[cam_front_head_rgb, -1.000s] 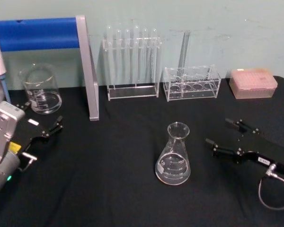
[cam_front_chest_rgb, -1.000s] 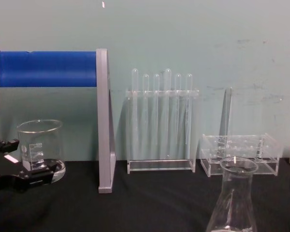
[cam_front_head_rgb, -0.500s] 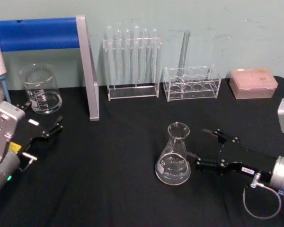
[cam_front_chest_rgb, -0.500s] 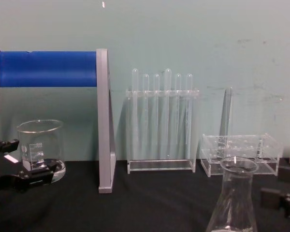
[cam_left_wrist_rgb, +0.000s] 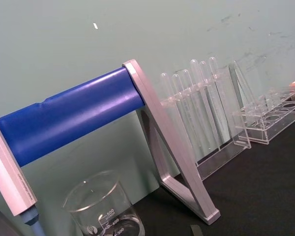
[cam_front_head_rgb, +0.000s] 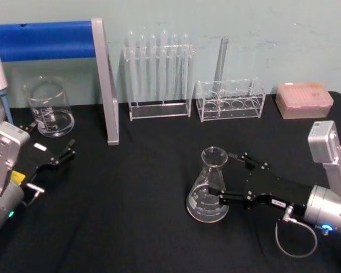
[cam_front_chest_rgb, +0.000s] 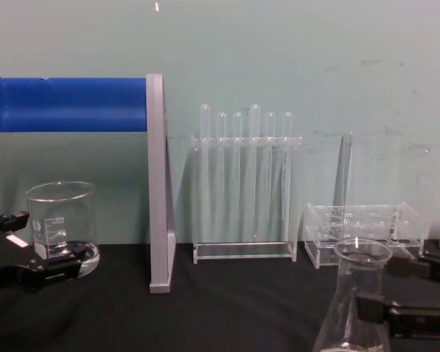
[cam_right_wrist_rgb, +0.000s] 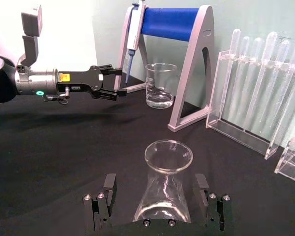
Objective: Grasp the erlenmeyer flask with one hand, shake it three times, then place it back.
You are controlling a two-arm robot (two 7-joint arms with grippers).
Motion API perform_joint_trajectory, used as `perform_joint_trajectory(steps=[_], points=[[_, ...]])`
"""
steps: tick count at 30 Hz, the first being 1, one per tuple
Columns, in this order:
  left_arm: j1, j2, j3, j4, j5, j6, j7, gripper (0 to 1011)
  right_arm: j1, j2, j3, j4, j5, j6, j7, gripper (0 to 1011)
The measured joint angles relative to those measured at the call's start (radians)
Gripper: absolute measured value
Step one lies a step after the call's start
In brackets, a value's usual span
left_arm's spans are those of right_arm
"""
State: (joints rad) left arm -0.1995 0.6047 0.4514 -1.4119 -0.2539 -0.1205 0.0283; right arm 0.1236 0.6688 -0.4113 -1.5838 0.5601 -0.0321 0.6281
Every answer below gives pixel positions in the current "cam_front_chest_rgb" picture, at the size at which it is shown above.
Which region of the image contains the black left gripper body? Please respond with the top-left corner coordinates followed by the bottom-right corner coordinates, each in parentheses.
top-left (0, 223), bottom-right (34, 275)

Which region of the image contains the clear glass conical flask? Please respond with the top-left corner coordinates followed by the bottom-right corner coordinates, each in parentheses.
top-left (310, 237), bottom-right (394, 352)

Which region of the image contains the clear acrylic test tube rack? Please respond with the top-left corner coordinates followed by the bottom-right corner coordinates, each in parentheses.
top-left (302, 201), bottom-right (425, 270)

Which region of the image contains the clear glass beaker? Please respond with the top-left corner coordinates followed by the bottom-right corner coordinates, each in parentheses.
top-left (24, 180), bottom-right (100, 277)

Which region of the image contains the clear glass test tube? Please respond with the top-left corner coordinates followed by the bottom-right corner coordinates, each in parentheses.
top-left (332, 132), bottom-right (353, 243)

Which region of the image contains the grey stand with blue bar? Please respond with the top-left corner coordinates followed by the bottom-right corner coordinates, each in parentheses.
top-left (0, 73), bottom-right (177, 295)

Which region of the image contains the clear acrylic pipette rack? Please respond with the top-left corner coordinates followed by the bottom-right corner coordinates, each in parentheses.
top-left (191, 134), bottom-right (304, 265)

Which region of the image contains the black table cloth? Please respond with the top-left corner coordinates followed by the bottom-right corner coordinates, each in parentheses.
top-left (0, 240), bottom-right (440, 352)

